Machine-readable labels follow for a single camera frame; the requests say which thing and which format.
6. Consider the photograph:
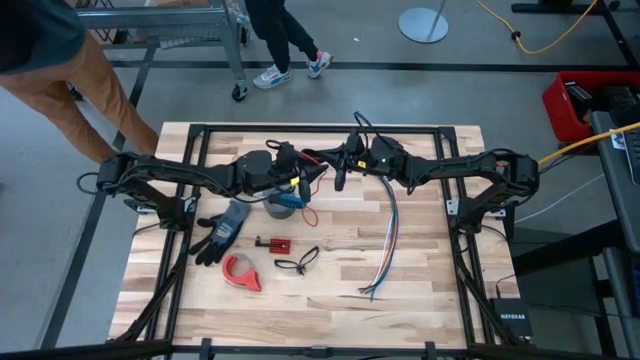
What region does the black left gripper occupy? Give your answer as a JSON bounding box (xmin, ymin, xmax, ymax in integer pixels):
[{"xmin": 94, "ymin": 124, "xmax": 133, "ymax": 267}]
[{"xmin": 269, "ymin": 141, "xmax": 330, "ymax": 204}]

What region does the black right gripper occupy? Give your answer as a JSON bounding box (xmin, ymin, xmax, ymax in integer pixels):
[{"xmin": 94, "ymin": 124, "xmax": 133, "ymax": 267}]
[{"xmin": 302, "ymin": 128, "xmax": 406, "ymax": 192}]

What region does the thin red cord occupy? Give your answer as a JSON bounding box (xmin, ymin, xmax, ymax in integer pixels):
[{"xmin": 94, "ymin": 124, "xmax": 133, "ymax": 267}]
[{"xmin": 298, "ymin": 148, "xmax": 331, "ymax": 229}]

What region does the red black bit holder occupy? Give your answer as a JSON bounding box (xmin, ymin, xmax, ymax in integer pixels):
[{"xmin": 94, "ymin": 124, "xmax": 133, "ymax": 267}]
[{"xmin": 254, "ymin": 236, "xmax": 292, "ymax": 256}]

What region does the grey black work glove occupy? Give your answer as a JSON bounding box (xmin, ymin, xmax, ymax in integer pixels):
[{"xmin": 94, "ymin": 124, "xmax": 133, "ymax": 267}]
[{"xmin": 188, "ymin": 199, "xmax": 253, "ymax": 267}]

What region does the red tape dispenser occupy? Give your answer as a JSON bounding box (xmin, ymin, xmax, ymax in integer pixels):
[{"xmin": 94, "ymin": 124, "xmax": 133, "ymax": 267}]
[{"xmin": 221, "ymin": 253, "xmax": 263, "ymax": 293}]

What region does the person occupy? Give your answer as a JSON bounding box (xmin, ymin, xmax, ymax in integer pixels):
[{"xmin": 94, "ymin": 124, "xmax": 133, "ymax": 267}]
[
  {"xmin": 0, "ymin": 0, "xmax": 160, "ymax": 164},
  {"xmin": 244, "ymin": 0, "xmax": 334, "ymax": 90}
]

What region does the round grey stand base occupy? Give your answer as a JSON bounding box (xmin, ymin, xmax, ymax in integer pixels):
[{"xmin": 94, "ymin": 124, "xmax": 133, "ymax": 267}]
[{"xmin": 397, "ymin": 0, "xmax": 450, "ymax": 45}]

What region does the grey metal cart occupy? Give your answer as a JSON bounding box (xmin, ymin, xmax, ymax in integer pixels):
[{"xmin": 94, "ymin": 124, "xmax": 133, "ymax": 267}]
[{"xmin": 74, "ymin": 0, "xmax": 250, "ymax": 103}]

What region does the red plastic bin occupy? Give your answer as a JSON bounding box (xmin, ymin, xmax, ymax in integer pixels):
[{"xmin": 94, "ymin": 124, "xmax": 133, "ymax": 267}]
[{"xmin": 542, "ymin": 70, "xmax": 640, "ymax": 145}]

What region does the black device in bin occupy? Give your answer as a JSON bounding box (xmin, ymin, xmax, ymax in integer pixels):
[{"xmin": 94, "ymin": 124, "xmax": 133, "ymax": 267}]
[{"xmin": 564, "ymin": 81, "xmax": 594, "ymax": 123}]

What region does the grey side desk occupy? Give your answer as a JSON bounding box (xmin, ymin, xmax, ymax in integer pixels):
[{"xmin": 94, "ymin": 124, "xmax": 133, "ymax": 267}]
[{"xmin": 591, "ymin": 110, "xmax": 640, "ymax": 360}]

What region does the black metal table frame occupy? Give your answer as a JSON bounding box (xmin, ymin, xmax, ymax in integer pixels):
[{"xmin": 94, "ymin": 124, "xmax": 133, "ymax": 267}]
[{"xmin": 0, "ymin": 123, "xmax": 640, "ymax": 360}]

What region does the blue black handled screwdriver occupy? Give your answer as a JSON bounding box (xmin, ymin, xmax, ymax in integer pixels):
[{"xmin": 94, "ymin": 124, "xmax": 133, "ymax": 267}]
[{"xmin": 272, "ymin": 192, "xmax": 309, "ymax": 210}]

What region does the grey duct tape roll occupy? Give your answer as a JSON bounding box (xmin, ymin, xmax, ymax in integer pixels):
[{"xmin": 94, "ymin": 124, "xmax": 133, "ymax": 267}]
[{"xmin": 261, "ymin": 187, "xmax": 297, "ymax": 220}]

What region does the multicolour wire bundle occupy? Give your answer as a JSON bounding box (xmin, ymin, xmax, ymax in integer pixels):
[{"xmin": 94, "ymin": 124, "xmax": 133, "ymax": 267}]
[{"xmin": 358, "ymin": 174, "xmax": 400, "ymax": 301}]

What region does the black cable tie loop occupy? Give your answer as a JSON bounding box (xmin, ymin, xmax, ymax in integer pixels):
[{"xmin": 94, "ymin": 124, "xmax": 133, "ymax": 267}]
[{"xmin": 273, "ymin": 245, "xmax": 321, "ymax": 277}]

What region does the yellow extension cable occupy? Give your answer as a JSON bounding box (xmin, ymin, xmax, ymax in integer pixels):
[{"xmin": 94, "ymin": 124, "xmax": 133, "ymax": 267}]
[
  {"xmin": 537, "ymin": 121, "xmax": 640, "ymax": 166},
  {"xmin": 473, "ymin": 0, "xmax": 600, "ymax": 56}
]

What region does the black network switch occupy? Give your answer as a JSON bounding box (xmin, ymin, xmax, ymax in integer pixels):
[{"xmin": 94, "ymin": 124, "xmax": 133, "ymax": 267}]
[{"xmin": 492, "ymin": 297, "xmax": 534, "ymax": 343}]

